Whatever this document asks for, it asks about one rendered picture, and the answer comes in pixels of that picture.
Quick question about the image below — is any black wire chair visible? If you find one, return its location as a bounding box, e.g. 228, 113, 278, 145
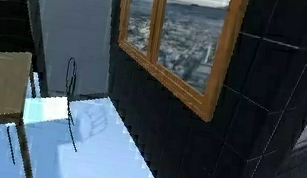
0, 48, 92, 174

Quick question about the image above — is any wooden framed window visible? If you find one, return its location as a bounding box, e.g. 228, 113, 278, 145
101, 0, 252, 127

